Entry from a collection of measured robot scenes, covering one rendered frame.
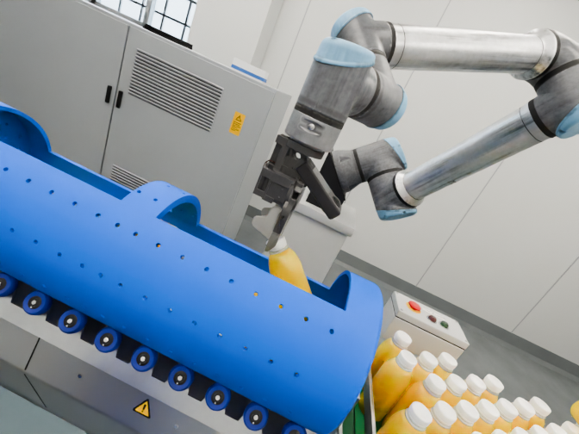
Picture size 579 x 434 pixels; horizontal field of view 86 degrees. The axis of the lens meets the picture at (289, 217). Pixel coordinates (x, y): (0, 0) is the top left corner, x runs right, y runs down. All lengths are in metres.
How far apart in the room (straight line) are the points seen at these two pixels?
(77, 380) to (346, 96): 0.69
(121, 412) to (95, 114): 2.32
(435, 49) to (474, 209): 2.96
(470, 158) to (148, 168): 2.12
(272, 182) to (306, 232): 0.78
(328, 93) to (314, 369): 0.41
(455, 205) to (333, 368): 3.17
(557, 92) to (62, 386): 1.24
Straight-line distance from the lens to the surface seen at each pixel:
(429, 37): 0.78
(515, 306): 4.24
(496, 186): 3.65
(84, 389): 0.75
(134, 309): 0.55
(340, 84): 0.51
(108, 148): 2.74
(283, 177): 0.54
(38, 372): 0.79
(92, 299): 0.59
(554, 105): 1.02
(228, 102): 2.22
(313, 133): 0.51
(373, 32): 0.70
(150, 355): 0.65
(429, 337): 0.95
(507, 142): 1.06
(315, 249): 1.34
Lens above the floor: 1.48
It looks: 21 degrees down
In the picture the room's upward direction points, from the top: 25 degrees clockwise
